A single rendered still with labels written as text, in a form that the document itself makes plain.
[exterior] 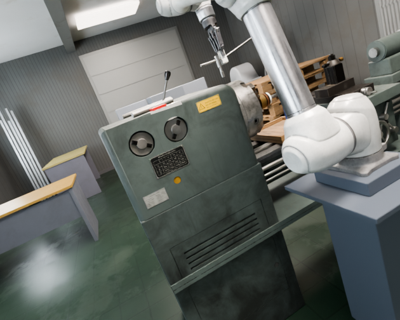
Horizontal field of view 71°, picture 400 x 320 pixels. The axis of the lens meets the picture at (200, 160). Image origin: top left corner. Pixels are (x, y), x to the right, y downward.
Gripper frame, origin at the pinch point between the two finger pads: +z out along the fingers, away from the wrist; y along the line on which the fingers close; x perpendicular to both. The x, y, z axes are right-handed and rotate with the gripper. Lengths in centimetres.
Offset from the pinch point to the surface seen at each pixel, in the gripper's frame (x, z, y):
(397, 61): -112, 41, 1
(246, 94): 2.5, 23.7, -14.7
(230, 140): 23, 39, -26
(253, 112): 2.9, 32.7, -15.6
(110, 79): 30, -158, 572
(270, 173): 4, 65, -11
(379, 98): -63, 52, -23
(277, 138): -6, 50, -11
